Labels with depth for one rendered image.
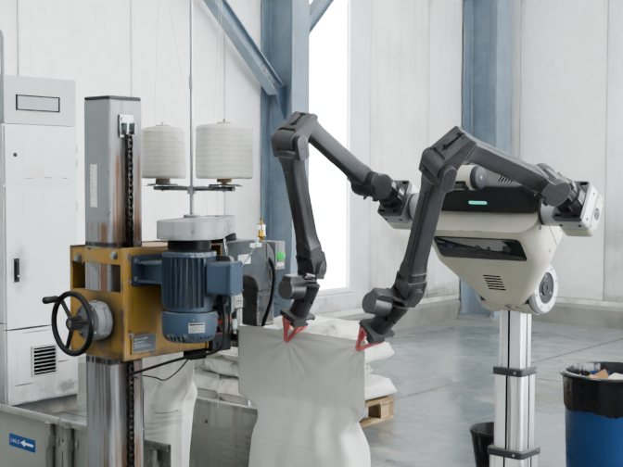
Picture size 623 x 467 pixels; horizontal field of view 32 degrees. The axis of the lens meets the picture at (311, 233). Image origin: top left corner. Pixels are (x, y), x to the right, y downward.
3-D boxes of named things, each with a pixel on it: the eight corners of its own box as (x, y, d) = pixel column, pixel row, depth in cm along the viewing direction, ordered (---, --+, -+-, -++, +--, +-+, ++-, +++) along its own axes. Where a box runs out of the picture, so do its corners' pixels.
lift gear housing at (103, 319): (113, 340, 299) (113, 301, 298) (97, 343, 294) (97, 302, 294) (89, 336, 305) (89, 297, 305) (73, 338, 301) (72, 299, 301)
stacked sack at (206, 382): (291, 384, 666) (291, 361, 665) (219, 402, 612) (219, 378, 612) (238, 377, 691) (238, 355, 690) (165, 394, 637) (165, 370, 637)
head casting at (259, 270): (275, 324, 344) (275, 232, 342) (221, 333, 325) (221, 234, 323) (209, 316, 363) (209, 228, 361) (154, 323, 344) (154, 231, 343)
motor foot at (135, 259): (185, 285, 301) (185, 255, 301) (154, 289, 292) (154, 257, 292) (163, 283, 307) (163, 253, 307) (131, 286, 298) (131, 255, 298)
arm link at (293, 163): (308, 132, 296) (281, 129, 303) (294, 139, 292) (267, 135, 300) (333, 272, 312) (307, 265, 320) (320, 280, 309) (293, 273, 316)
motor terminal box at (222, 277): (244, 301, 299) (244, 259, 298) (232, 306, 289) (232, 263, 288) (216, 300, 301) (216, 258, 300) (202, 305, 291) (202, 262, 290)
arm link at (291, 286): (328, 261, 311) (307, 256, 317) (300, 260, 303) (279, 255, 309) (323, 301, 312) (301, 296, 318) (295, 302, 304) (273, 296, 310)
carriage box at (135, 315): (210, 347, 321) (210, 243, 319) (122, 362, 295) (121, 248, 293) (155, 339, 337) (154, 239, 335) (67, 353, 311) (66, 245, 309)
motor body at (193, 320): (228, 340, 299) (228, 250, 297) (188, 347, 287) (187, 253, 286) (190, 334, 308) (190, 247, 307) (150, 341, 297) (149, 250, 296)
